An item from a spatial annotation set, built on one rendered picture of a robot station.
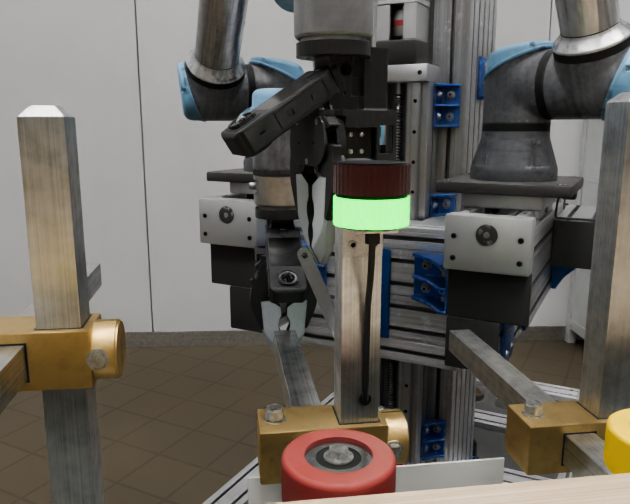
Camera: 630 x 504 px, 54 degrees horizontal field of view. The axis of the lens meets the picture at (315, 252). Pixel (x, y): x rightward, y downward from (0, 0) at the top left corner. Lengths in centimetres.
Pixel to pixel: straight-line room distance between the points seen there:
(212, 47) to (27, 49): 223
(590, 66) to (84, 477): 87
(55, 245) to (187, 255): 271
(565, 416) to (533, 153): 58
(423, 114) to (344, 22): 72
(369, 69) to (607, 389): 38
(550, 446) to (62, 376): 44
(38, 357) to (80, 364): 3
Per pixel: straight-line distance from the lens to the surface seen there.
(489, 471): 69
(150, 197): 321
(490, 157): 113
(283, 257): 78
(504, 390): 75
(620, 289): 63
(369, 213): 46
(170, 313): 332
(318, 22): 59
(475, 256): 101
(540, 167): 113
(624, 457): 53
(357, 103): 61
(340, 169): 47
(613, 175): 62
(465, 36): 135
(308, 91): 58
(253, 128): 56
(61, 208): 52
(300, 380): 69
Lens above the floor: 113
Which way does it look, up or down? 11 degrees down
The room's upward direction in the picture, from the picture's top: straight up
